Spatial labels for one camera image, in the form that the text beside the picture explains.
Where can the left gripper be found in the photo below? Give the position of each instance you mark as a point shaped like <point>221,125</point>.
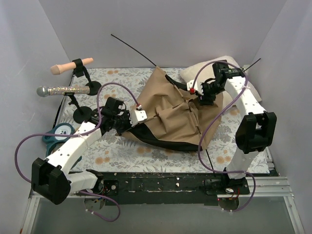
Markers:
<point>127,122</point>

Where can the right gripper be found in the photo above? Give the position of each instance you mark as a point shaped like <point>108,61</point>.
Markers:
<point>204,96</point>

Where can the beige fabric pet tent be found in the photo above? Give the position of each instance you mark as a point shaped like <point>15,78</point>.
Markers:
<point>176,121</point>

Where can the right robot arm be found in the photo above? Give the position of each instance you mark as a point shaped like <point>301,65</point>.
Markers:
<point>257,127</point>

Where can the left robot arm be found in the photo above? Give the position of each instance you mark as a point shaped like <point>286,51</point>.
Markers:
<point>51,177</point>

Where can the cream plush pillow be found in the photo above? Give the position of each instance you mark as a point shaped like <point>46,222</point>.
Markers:
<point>203,71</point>

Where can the black round stand base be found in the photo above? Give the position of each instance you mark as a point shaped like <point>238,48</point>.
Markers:
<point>81,114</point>

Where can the floral patterned table mat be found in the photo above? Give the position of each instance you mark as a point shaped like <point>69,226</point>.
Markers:
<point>116,154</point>

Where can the peach toy microphone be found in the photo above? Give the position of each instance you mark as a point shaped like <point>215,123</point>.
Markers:
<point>61,68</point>

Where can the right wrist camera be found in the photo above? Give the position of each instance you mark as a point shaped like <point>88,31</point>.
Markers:
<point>195,87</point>

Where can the black table front frame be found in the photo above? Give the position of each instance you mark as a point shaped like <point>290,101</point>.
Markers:
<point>181,188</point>

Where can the aluminium rail frame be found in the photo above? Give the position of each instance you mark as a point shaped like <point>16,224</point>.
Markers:
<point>274,214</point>

